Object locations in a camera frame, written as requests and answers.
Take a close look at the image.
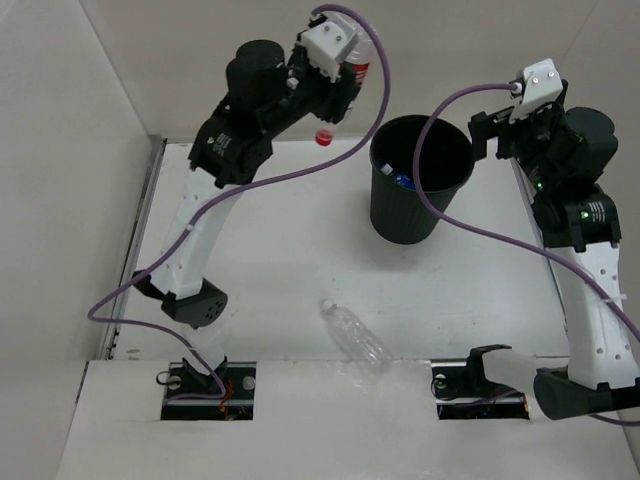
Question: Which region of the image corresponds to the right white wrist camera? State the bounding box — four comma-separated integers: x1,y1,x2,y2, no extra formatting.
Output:
509,58,563,124

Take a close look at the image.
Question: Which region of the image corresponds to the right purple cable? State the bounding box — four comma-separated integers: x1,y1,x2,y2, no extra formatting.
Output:
413,82,640,426

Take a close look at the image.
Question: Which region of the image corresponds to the blue label plastic bottle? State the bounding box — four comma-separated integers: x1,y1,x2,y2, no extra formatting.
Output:
380,164,415,190

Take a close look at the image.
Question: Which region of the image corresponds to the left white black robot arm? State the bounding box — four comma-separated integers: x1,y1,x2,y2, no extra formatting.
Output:
135,22,370,399

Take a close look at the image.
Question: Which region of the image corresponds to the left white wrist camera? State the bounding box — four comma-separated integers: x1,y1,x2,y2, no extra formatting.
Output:
299,20,358,83

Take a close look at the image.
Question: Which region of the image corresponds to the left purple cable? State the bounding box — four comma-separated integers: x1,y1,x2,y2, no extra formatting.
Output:
87,3,392,401

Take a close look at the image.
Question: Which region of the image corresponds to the clear unlabelled plastic bottle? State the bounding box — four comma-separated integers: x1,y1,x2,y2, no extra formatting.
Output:
320,300,393,380

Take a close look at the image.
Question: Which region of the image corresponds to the black ribbed plastic bin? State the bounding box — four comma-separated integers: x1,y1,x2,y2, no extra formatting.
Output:
369,115,475,245

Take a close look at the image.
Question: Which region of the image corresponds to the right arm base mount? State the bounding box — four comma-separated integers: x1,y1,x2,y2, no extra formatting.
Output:
430,357,530,420

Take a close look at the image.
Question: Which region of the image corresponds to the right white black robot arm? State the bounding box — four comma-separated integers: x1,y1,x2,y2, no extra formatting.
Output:
468,91,639,420

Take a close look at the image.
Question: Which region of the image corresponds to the right aluminium table rail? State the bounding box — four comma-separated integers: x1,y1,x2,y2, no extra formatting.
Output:
503,147,571,349

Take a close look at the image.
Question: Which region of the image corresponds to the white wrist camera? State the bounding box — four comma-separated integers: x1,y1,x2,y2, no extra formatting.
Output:
509,58,563,124
299,20,358,83

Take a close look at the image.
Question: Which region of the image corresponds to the red label plastic bottle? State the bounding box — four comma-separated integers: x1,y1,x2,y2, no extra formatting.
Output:
315,12,375,147

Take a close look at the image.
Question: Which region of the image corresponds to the purple cable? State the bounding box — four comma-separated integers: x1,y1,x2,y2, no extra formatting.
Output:
413,82,640,426
87,3,392,401

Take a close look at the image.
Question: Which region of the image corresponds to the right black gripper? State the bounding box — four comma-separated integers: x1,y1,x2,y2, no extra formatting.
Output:
469,98,566,193

